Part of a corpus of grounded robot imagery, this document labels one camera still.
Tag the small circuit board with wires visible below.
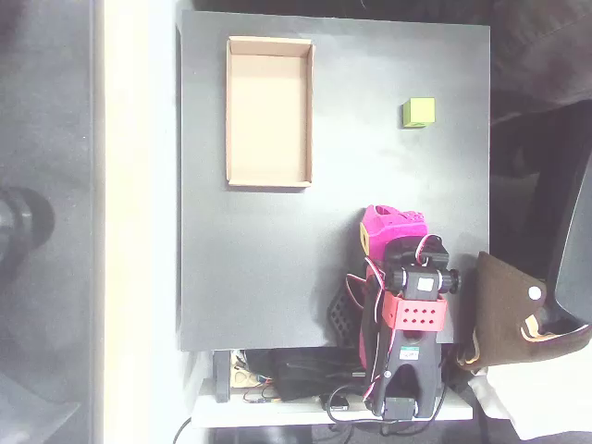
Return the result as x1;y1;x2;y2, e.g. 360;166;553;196
242;390;281;404

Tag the white cloth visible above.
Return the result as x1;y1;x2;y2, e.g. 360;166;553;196
471;341;592;440

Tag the small black adapter plug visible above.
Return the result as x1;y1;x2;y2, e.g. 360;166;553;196
318;392;352;413

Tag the black looped cable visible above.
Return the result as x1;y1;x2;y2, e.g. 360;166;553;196
326;386;449;437

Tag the black pouch with straps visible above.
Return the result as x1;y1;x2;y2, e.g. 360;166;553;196
270;349;371;402

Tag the cardboard box tray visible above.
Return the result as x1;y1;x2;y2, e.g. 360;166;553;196
225;35;315;189

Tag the white shelf board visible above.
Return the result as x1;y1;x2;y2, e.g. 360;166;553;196
191;378;474;429

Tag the light wooden plate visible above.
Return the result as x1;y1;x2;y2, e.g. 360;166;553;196
229;364;274;389

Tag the black perforated arm base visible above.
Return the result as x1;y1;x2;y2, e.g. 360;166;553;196
326;286;366;349

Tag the black chair part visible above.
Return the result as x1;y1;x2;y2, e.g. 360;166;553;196
545;152;592;325

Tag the green cube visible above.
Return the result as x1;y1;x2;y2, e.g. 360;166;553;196
401;96;437;129

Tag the dark brown fabric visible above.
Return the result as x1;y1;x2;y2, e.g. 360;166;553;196
489;0;592;126

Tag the brown felt bag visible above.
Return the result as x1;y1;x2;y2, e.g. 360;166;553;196
455;251;592;374

